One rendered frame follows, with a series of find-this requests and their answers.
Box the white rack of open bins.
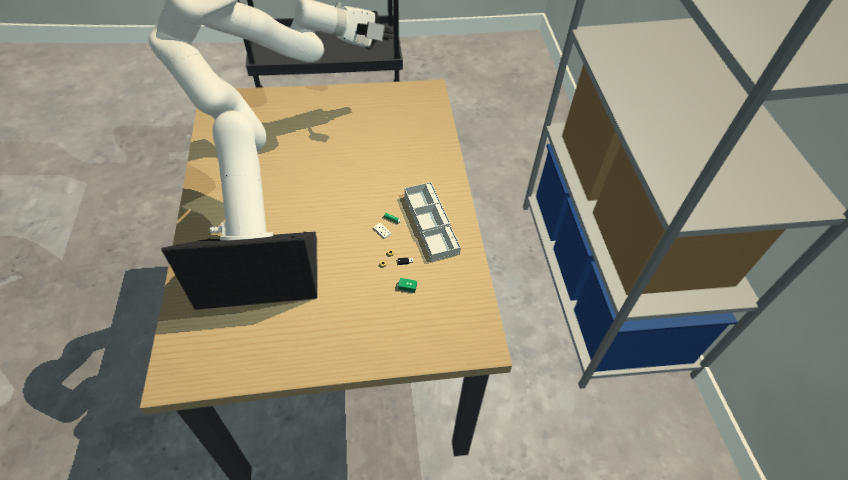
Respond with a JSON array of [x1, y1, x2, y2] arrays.
[[404, 182, 461, 261]]

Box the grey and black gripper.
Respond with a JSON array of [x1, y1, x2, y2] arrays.
[[337, 6, 380, 50]]

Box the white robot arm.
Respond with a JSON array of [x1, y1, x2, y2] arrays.
[[149, 0, 346, 241]]

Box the white domino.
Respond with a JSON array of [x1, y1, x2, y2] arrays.
[[373, 223, 391, 239]]

